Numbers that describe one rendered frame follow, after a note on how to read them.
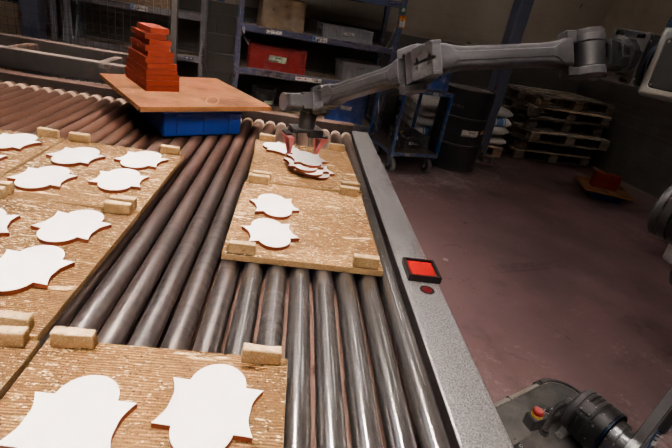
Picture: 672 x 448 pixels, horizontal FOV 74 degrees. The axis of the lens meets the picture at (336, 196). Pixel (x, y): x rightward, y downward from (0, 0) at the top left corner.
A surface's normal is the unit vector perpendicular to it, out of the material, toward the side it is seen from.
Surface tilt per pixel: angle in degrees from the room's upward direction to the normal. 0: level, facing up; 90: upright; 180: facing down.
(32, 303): 0
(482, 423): 0
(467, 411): 0
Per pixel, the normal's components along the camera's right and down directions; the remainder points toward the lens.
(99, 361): 0.17, -0.91
